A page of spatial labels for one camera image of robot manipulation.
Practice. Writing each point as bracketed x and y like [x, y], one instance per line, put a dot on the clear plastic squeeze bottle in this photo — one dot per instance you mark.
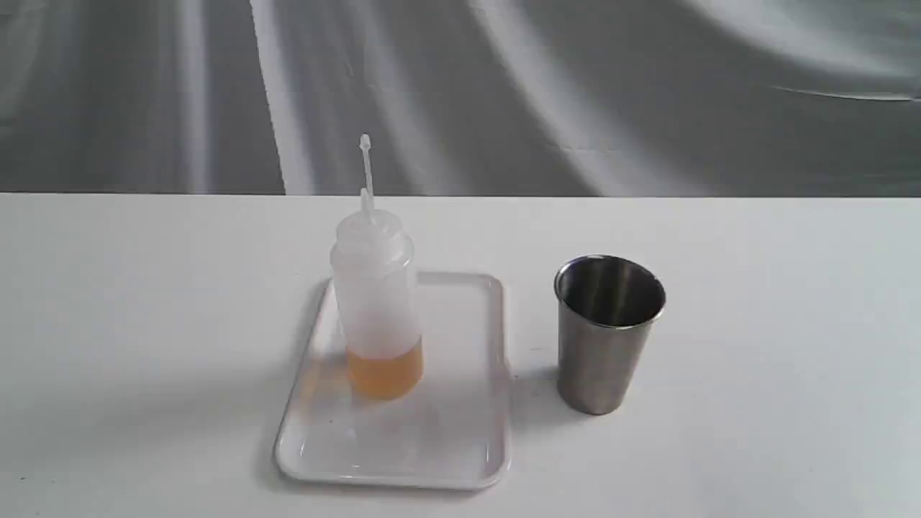
[375, 282]

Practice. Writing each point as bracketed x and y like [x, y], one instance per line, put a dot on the stainless steel cup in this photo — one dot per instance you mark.
[606, 308]

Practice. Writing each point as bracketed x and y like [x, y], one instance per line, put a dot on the grey fabric backdrop curtain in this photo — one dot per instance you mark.
[462, 98]

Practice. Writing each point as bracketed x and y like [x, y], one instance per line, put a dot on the white rectangular plastic tray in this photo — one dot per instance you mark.
[450, 433]

